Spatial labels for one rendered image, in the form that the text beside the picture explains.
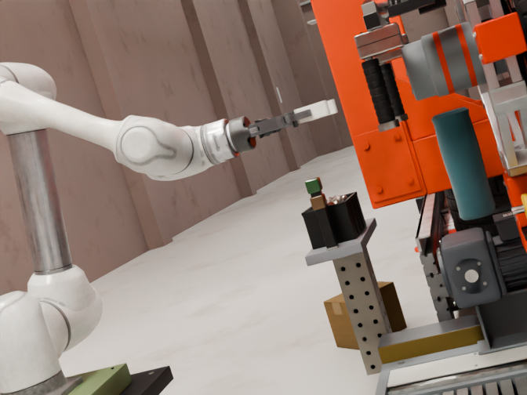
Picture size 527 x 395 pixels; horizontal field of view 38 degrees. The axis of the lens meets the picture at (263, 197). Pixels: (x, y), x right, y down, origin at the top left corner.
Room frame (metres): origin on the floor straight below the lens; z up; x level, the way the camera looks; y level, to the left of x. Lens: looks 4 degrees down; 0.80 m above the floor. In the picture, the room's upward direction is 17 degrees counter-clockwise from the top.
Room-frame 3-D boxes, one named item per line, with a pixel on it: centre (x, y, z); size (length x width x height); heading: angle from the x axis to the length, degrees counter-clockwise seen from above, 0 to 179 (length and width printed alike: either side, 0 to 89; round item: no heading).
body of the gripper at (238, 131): (1.64, -0.02, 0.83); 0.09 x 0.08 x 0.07; 75
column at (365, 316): (2.39, -0.21, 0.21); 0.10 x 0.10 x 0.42; 75
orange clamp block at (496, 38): (1.36, -0.48, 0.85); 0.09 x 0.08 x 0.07; 165
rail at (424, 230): (3.44, -0.76, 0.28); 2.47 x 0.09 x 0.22; 165
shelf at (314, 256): (2.36, -0.20, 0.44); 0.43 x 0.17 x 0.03; 165
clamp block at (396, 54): (1.88, -0.41, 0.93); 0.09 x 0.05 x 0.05; 75
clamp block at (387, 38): (1.55, -0.32, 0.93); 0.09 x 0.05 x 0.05; 75
